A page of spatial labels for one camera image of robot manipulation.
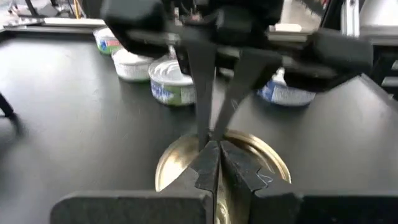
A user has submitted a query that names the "black frame wooden shelf rack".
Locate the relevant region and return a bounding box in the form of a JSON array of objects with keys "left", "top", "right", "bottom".
[{"left": 0, "top": 91, "right": 16, "bottom": 119}]

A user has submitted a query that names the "silver aluminium post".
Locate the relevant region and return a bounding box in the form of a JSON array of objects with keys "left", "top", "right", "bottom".
[{"left": 340, "top": 0, "right": 362, "bottom": 38}]

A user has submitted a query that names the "silver can blue white label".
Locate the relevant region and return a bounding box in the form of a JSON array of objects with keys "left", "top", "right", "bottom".
[{"left": 256, "top": 67, "right": 317, "bottom": 108}]

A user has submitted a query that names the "silver can white green label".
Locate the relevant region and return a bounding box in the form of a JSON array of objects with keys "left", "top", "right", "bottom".
[{"left": 111, "top": 48, "right": 156, "bottom": 83}]

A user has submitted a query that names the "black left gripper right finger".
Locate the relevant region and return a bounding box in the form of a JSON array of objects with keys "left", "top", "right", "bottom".
[{"left": 220, "top": 141, "right": 398, "bottom": 224}]

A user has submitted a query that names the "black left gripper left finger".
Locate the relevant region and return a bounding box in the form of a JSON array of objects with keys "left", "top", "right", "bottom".
[{"left": 49, "top": 141, "right": 221, "bottom": 224}]

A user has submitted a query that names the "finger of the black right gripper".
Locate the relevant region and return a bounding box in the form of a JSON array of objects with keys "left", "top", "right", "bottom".
[
  {"left": 185, "top": 42, "right": 217, "bottom": 150},
  {"left": 213, "top": 51, "right": 282, "bottom": 141}
]

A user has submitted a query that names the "gold lid seafood can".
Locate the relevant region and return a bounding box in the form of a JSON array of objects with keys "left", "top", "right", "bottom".
[{"left": 154, "top": 129, "right": 292, "bottom": 224}]

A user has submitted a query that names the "black table mat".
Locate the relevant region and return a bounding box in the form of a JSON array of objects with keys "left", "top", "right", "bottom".
[{"left": 0, "top": 30, "right": 398, "bottom": 224}]

